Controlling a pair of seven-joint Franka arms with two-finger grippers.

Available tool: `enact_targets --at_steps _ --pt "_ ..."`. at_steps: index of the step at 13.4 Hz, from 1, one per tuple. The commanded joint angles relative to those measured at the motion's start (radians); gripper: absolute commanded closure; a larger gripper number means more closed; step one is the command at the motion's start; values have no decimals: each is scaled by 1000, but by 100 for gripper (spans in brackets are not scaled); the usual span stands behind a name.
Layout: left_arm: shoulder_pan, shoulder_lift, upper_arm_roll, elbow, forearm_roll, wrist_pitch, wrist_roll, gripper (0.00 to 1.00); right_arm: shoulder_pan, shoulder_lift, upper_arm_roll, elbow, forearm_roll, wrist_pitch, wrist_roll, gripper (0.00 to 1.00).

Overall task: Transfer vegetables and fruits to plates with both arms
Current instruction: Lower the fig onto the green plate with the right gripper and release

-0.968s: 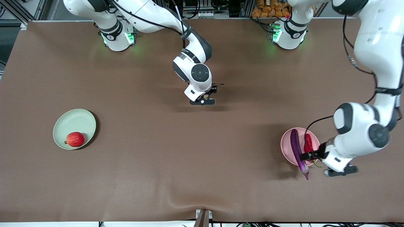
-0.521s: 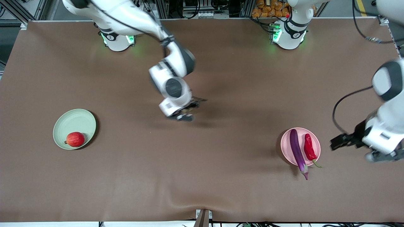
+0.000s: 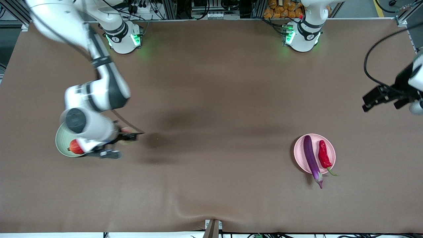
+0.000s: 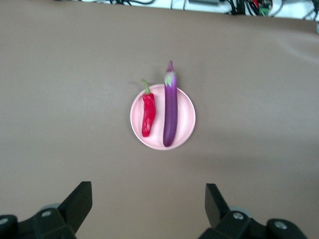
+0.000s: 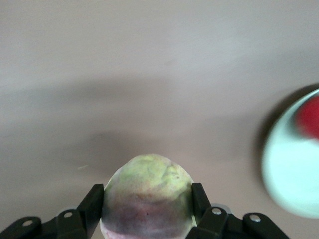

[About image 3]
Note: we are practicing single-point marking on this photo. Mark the grey metal bracket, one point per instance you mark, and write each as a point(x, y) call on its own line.
point(213, 228)

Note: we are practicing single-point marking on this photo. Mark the pink plate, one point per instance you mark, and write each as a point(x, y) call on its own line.
point(298, 153)

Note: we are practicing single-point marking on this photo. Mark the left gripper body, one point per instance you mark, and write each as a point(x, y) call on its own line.
point(402, 83)

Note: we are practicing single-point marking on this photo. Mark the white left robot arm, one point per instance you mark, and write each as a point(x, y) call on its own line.
point(304, 34)

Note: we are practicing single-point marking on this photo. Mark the brown table cover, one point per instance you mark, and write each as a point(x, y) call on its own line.
point(211, 191)

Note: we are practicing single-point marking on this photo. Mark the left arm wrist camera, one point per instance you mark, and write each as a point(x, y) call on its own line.
point(401, 103)

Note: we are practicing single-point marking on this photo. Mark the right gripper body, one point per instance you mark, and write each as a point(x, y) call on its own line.
point(116, 136)

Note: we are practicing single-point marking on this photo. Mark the red pomegranate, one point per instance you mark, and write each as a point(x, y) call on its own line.
point(76, 147)

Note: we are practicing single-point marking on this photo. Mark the red chili pepper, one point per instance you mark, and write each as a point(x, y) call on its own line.
point(323, 153)

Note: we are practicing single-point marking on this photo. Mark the pink-green peach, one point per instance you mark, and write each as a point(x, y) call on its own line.
point(129, 138)

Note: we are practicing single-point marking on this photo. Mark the purple eggplant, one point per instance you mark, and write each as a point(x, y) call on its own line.
point(310, 153)

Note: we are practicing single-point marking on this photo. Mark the bag of orange items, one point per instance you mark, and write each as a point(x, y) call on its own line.
point(284, 8)

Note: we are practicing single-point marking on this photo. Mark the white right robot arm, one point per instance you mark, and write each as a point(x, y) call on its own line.
point(105, 89)

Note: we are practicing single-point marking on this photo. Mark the white equipment box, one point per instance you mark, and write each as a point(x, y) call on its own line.
point(214, 10)

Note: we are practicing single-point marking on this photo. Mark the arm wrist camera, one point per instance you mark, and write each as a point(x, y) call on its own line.
point(401, 103)
point(109, 154)

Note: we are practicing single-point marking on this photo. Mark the light green plate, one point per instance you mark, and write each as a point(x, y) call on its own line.
point(61, 140)

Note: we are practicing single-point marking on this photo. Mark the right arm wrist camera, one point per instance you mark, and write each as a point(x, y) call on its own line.
point(109, 154)

